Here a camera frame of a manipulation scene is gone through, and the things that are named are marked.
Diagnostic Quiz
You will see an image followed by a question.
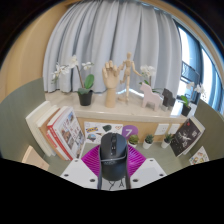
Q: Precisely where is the thin white book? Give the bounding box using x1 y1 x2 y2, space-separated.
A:
33 104 58 156

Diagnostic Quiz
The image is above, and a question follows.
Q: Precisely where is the tan book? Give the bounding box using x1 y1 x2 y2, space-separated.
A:
35 105 68 160

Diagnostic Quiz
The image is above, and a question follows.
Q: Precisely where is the black cover book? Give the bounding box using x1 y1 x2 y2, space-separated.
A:
169 116 206 158

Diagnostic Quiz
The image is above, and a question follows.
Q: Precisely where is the white orchid in dark pot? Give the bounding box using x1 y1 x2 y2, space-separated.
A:
179 81 206 118

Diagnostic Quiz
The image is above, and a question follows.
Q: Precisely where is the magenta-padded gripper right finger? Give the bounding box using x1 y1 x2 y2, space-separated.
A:
126 146 168 189

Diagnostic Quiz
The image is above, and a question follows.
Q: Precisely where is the pink wooden horse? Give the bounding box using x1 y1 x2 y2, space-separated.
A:
139 82 164 112

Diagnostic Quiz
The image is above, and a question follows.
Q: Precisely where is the black wooden horse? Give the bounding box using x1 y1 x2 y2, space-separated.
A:
161 87 177 109

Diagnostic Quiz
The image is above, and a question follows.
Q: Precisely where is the white orchid behind horses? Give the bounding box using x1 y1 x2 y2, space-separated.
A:
139 64 161 94

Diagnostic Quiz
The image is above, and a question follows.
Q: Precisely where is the white book with red spine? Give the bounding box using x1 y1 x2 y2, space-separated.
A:
45 128 69 161

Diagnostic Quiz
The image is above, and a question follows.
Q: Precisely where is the white wall socket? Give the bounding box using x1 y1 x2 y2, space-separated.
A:
167 123 181 135
154 123 170 136

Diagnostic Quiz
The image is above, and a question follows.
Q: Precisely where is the grey curtain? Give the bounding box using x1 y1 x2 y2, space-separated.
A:
43 0 183 94

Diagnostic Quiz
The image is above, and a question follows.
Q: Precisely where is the wooden hand model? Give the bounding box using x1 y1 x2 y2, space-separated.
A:
101 60 121 109

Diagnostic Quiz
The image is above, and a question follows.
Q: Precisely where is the wooden artist mannequin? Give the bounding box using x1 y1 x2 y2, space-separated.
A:
118 51 143 104

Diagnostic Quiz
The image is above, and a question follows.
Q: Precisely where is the colourful picture booklet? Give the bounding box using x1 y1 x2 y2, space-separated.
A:
188 145 210 166

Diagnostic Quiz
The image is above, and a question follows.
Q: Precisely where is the glass window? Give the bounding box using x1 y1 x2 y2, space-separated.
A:
174 23 224 116

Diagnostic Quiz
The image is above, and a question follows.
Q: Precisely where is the thick white book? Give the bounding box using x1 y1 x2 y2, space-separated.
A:
25 100 54 158

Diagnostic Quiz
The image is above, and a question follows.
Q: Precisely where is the white sticker sheet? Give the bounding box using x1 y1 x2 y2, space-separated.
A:
83 121 124 145

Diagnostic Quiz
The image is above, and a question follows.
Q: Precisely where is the small plant in white pot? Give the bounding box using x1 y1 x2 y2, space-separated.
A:
128 134 140 148
160 133 174 149
142 133 155 150

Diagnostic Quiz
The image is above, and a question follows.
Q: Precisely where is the beige paperback book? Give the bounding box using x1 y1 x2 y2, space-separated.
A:
21 145 50 172

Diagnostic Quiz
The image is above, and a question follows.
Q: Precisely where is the dark grey computer mouse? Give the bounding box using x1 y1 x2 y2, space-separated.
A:
98 132 130 182

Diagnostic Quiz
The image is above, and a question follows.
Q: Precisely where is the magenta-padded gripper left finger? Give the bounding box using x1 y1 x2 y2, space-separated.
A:
59 144 103 190

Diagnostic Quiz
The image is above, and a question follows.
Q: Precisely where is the white orchid in black pot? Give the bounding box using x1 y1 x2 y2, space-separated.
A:
50 54 96 107

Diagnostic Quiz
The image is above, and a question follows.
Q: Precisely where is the round purple sticker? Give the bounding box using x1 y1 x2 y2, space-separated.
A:
121 124 139 140

